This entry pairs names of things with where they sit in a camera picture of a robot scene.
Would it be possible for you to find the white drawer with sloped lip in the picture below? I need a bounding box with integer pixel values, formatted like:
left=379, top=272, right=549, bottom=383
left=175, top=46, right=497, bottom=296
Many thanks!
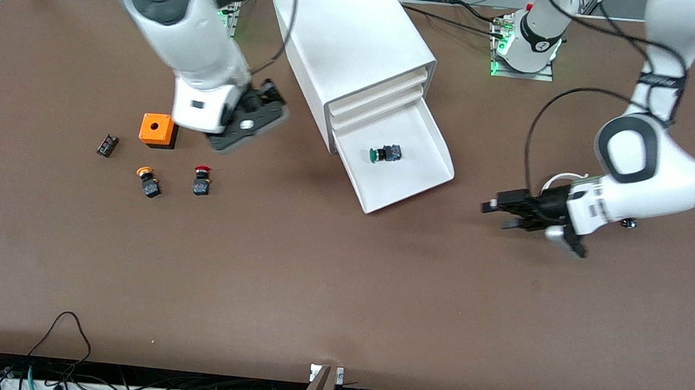
left=326, top=90, right=461, bottom=220

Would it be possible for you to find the white drawer cabinet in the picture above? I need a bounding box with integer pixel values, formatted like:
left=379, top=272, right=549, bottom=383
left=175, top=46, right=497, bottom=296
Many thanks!
left=260, top=0, right=441, bottom=161

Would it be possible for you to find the small black terminal block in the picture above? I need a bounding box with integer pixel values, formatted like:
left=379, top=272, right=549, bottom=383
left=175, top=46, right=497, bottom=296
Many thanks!
left=96, top=134, right=120, bottom=159

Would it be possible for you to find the white half ring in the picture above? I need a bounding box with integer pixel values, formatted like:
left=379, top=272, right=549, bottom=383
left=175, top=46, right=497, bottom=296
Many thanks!
left=541, top=170, right=589, bottom=198

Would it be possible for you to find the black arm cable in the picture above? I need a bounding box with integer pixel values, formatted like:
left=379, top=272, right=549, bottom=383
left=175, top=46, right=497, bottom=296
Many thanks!
left=249, top=0, right=299, bottom=81
left=521, top=82, right=655, bottom=208

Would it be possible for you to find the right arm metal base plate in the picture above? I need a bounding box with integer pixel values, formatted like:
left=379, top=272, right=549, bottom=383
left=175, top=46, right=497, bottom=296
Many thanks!
left=215, top=0, right=242, bottom=40

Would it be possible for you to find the black cable on table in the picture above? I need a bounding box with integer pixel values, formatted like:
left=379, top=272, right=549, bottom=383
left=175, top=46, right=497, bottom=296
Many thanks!
left=396, top=2, right=511, bottom=38

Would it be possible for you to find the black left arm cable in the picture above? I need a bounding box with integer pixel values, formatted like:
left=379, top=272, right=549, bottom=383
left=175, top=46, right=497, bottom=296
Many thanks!
left=521, top=82, right=655, bottom=208

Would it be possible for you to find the red push button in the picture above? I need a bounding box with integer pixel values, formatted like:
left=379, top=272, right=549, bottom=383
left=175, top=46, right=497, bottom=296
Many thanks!
left=192, top=164, right=213, bottom=197

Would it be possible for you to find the white shallow drawer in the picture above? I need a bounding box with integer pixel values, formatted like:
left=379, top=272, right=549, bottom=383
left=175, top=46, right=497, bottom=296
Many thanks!
left=329, top=79, right=424, bottom=137
left=327, top=61, right=429, bottom=123

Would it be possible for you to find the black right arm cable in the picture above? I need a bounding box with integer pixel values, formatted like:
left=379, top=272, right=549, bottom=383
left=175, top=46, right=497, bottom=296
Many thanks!
left=249, top=0, right=299, bottom=81

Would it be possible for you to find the orange box with hole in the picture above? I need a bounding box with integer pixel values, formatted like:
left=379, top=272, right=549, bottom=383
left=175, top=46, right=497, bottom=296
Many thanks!
left=137, top=112, right=179, bottom=150

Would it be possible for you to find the black cable bundle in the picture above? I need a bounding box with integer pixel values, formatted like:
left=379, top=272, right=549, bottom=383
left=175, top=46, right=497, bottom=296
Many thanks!
left=0, top=351, right=311, bottom=390

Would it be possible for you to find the yellow push button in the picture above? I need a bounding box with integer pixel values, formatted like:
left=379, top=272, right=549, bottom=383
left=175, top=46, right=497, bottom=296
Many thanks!
left=134, top=166, right=164, bottom=200

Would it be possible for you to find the green push button blue block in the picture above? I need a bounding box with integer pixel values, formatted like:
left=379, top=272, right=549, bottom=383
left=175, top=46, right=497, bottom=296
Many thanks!
left=368, top=142, right=403, bottom=166

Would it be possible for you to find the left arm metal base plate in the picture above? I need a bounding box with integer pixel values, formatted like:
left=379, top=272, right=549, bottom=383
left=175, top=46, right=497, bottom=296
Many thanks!
left=489, top=16, right=558, bottom=81

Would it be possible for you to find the thin black looped cable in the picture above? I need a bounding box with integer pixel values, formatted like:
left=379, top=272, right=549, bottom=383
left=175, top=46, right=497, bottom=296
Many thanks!
left=26, top=309, right=95, bottom=380

